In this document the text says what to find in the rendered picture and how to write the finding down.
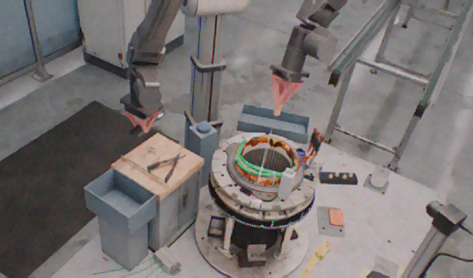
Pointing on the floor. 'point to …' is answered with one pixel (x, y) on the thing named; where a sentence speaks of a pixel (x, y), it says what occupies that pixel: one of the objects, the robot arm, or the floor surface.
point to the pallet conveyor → (396, 67)
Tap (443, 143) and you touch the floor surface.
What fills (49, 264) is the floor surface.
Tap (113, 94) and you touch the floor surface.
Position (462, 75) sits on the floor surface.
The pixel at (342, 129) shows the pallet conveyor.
